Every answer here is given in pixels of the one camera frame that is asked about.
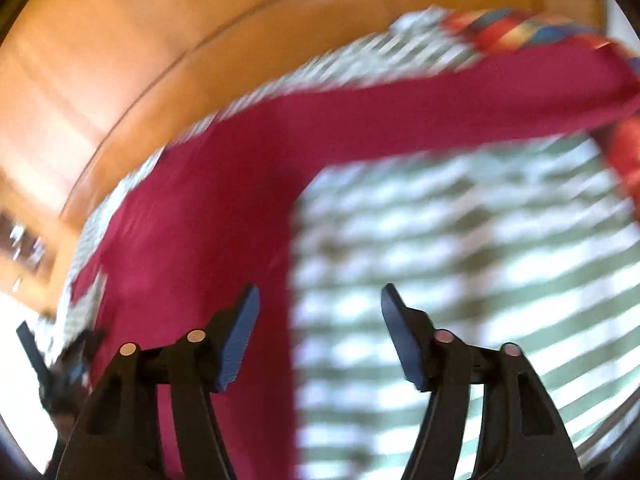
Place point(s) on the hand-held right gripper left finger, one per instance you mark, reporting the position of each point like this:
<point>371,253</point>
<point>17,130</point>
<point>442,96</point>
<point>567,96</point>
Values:
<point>239,340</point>

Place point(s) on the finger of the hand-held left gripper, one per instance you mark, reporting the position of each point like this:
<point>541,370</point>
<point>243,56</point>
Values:
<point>31,352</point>
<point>80,360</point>

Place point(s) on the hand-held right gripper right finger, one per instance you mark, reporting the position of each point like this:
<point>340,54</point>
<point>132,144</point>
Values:
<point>401,340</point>

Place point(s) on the red fleece garment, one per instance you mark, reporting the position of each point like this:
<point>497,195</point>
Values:
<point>200,210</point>

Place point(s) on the green checkered bed sheet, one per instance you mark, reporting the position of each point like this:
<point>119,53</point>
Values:
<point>425,260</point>

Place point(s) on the wooden wardrobe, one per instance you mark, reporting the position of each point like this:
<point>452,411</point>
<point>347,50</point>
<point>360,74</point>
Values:
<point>125,60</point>

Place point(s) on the multicoloured patterned cloth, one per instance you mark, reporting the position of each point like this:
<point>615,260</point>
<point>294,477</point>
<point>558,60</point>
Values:
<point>500,30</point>

